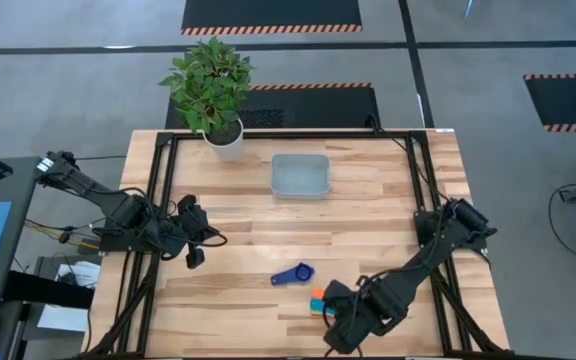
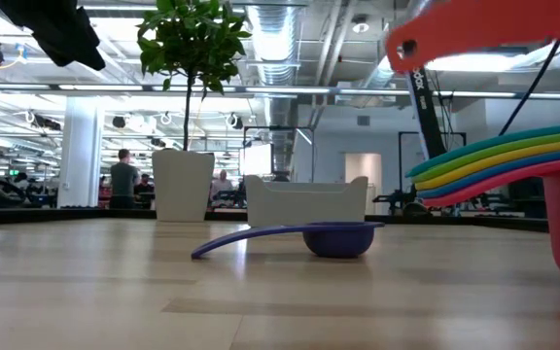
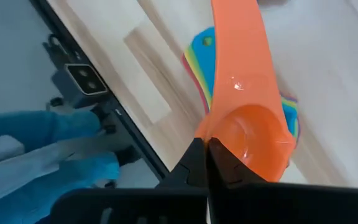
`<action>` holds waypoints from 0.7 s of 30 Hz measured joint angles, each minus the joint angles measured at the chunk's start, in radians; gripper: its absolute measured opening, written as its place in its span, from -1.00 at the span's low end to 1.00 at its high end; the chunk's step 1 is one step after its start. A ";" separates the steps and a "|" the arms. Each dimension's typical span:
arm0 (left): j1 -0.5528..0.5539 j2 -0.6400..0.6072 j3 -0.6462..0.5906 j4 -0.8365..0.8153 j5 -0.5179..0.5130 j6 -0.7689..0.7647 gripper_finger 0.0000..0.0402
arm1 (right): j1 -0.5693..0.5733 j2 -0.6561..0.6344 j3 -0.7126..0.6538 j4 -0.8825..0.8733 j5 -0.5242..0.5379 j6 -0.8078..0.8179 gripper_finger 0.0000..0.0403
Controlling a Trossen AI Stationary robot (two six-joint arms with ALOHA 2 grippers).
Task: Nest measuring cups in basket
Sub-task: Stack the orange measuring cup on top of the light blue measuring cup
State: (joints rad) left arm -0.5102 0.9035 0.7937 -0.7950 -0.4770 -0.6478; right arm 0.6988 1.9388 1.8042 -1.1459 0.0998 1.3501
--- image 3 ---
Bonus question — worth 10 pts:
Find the orange measuring cup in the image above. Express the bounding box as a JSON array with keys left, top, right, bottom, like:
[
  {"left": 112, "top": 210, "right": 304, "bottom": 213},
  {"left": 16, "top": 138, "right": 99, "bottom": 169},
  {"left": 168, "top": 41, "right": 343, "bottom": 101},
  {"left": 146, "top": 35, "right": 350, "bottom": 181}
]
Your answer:
[{"left": 194, "top": 0, "right": 297, "bottom": 183}]

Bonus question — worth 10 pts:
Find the teal measuring cup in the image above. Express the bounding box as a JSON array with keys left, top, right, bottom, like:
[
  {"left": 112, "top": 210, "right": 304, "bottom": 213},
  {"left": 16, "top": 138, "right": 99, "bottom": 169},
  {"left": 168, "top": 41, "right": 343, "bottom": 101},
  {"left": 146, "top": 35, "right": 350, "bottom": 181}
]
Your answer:
[{"left": 193, "top": 27, "right": 298, "bottom": 139}]

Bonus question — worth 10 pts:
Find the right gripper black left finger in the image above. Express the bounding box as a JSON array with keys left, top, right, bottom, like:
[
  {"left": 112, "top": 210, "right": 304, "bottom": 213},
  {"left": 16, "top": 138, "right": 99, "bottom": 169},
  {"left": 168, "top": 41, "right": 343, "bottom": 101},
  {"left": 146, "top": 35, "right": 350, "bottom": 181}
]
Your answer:
[{"left": 156, "top": 138, "right": 209, "bottom": 189}]

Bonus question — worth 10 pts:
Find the blue and grey fabric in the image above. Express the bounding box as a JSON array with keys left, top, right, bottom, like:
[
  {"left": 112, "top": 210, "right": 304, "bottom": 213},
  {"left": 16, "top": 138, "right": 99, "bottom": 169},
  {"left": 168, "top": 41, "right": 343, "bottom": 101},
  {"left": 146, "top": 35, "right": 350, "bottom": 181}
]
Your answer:
[{"left": 0, "top": 110, "right": 121, "bottom": 224}]

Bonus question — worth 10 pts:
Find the silver two-lens camera box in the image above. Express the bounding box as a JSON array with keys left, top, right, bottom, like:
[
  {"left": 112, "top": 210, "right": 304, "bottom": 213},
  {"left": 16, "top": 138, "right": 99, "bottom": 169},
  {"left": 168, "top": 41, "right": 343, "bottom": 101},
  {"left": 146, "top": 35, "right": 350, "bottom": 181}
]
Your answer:
[{"left": 51, "top": 63, "right": 109, "bottom": 106}]

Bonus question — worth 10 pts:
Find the green measuring cup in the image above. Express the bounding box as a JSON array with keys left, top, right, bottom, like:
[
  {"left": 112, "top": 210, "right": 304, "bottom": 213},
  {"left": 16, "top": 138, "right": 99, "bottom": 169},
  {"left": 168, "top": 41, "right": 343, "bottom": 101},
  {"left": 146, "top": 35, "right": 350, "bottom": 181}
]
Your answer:
[{"left": 187, "top": 46, "right": 213, "bottom": 110}]

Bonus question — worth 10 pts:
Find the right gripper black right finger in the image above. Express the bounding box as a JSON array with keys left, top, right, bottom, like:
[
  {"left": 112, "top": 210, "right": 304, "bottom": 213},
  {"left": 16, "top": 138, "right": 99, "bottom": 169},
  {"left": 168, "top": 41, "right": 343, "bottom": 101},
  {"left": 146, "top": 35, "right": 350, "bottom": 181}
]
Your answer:
[{"left": 208, "top": 138, "right": 269, "bottom": 190}]

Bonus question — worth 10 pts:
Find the black table edge frame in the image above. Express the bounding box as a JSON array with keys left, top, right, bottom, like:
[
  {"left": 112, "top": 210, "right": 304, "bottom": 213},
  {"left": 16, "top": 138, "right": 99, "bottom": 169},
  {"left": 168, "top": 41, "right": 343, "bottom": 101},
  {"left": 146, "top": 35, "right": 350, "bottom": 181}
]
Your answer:
[{"left": 29, "top": 0, "right": 170, "bottom": 181}]

